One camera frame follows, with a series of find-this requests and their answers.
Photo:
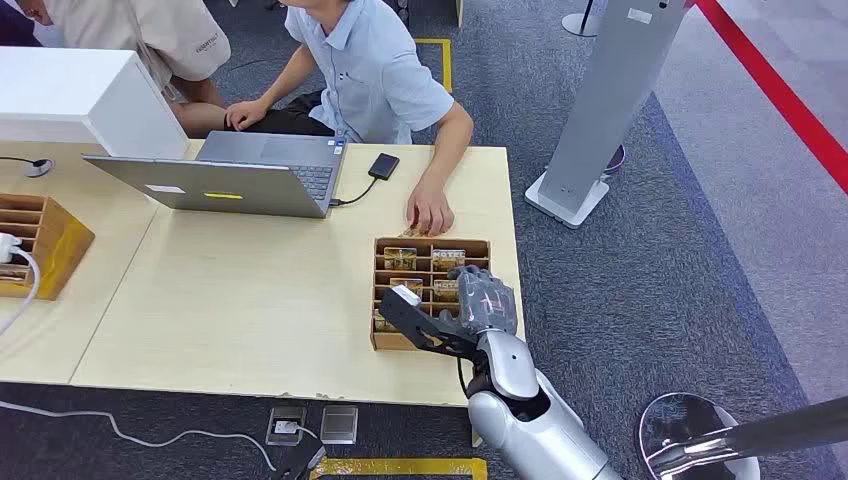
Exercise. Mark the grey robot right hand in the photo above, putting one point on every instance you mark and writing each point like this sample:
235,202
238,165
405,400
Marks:
487,301

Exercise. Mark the grey kiosk stand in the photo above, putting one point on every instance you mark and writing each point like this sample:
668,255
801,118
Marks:
609,99

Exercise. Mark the small black device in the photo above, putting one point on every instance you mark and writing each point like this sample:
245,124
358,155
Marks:
383,166

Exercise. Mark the person's right hand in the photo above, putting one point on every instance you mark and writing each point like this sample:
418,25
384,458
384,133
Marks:
245,114

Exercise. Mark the person's left hand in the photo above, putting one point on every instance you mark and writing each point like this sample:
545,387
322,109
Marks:
429,208

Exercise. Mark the white plug adapter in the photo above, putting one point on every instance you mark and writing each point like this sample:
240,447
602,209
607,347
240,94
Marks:
8,246

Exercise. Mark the person in beige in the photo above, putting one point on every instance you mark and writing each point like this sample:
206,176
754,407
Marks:
152,46

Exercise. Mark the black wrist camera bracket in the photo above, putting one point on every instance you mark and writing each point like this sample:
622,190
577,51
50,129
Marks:
424,331

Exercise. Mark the grey open laptop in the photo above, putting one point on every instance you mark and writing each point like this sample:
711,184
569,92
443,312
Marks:
225,185

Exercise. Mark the person in light blue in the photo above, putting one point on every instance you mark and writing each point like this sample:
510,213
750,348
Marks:
371,73

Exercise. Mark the hotel card with building picture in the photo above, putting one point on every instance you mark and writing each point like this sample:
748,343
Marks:
407,285
380,323
400,258

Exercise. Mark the floor socket with white plug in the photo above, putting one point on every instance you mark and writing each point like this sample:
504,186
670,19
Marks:
286,425

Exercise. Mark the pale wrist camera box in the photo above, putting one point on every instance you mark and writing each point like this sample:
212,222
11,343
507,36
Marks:
405,295

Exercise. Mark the black floor plug adapter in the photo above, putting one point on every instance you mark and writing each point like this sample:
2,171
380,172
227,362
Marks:
299,464

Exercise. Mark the wooden card holder box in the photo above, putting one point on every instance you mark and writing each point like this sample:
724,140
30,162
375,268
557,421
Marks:
387,341

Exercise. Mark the hotel card with HOTEL print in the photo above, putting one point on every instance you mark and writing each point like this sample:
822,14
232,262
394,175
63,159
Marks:
448,258
445,290

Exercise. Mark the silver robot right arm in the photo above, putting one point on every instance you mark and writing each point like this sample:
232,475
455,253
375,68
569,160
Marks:
523,411

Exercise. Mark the wooden card holder with yellow tape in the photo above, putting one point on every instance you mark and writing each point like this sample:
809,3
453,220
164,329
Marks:
56,242

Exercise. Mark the closed metal floor socket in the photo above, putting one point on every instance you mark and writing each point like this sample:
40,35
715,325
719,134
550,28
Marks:
339,424

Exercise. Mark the white round stand base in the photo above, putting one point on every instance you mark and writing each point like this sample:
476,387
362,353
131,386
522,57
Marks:
580,23

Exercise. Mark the chrome stanchion base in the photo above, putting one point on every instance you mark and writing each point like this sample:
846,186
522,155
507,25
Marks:
676,424

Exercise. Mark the white box housing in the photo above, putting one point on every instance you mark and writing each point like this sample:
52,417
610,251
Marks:
79,99

